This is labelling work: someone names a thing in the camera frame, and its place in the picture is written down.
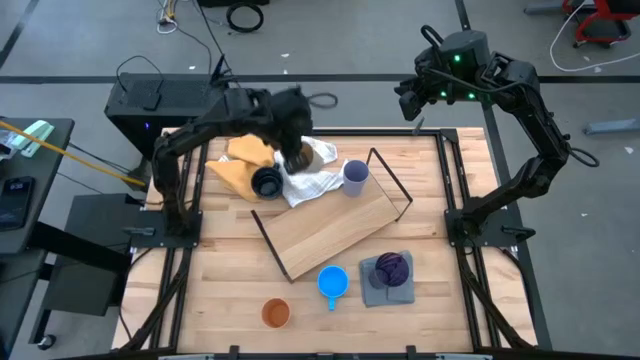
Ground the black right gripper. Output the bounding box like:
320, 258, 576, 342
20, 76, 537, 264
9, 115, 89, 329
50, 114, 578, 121
393, 44, 451, 122

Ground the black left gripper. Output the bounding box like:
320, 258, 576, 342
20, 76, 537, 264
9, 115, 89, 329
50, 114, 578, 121
272, 87, 314, 175

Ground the dark navy mug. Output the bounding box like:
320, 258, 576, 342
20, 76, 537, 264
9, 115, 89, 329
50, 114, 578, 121
250, 162, 285, 201

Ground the lavender plastic cup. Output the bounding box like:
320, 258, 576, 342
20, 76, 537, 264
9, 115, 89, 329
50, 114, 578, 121
342, 159, 371, 198

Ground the bright blue mug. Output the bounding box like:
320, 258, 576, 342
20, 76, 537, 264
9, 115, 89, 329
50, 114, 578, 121
316, 264, 351, 312

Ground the purple faceted tumbler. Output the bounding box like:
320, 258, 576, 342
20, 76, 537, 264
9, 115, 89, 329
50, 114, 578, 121
368, 251, 411, 290

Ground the orange plastic cup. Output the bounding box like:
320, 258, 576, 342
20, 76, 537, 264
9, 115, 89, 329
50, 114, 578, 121
260, 297, 292, 330

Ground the white checked cloth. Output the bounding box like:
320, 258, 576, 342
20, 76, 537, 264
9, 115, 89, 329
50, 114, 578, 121
273, 134, 347, 208

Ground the yellow cloth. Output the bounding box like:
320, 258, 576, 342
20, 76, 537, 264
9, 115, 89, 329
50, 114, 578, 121
204, 132, 279, 204

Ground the black computer tower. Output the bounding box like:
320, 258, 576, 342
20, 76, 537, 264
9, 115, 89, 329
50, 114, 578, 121
104, 73, 236, 161

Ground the grey folded cloth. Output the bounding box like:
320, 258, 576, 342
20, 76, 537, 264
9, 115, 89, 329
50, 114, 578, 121
358, 249, 416, 308

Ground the red chair base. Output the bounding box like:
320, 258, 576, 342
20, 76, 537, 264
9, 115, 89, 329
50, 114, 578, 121
562, 0, 640, 49

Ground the grey floor bar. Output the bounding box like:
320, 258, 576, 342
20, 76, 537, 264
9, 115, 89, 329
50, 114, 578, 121
582, 118, 640, 136

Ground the black rolling cart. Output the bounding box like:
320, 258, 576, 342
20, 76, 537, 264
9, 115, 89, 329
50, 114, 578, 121
29, 192, 132, 351

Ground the black side desk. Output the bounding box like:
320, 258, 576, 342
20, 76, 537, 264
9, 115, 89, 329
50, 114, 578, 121
0, 117, 76, 256

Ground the mint green stapler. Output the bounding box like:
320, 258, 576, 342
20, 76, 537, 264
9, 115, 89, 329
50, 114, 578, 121
9, 119, 55, 159

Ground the black smartphone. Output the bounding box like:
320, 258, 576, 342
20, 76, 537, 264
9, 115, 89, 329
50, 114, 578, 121
0, 175, 36, 232

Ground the black aluminium table frame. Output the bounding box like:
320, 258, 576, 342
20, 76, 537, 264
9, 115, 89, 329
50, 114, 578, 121
112, 127, 539, 354

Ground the white floor cable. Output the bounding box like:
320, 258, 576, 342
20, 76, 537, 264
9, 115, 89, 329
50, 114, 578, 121
548, 0, 640, 74

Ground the black coiled cable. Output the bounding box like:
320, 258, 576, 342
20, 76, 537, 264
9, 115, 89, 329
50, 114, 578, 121
225, 2, 265, 34

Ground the black cable bundle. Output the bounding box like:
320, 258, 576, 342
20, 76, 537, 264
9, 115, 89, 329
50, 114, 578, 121
118, 247, 194, 351
457, 247, 534, 349

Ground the white and yellow cable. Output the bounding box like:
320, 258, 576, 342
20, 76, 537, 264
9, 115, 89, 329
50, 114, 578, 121
156, 0, 179, 35

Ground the yellow strap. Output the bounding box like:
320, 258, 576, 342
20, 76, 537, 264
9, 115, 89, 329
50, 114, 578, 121
0, 119, 147, 189

